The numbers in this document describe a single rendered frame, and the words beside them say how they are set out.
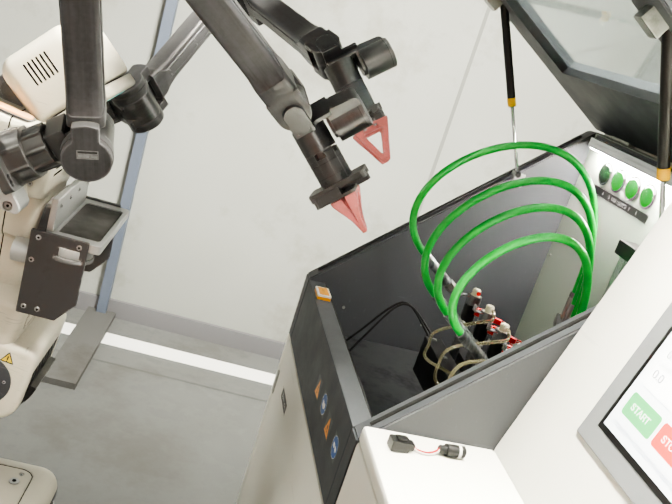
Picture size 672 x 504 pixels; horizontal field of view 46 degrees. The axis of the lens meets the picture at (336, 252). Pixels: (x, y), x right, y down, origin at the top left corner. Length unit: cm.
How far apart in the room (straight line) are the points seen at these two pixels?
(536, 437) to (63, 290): 84
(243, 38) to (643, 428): 76
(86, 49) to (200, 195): 222
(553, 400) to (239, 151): 231
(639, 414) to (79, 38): 90
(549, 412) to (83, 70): 84
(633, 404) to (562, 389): 16
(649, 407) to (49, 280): 99
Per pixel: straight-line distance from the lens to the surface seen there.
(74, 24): 118
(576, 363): 122
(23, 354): 157
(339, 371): 143
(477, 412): 126
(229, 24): 118
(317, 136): 129
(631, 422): 109
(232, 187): 335
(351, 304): 186
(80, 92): 123
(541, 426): 123
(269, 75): 122
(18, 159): 129
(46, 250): 145
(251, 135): 330
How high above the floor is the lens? 155
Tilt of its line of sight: 17 degrees down
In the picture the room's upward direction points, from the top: 18 degrees clockwise
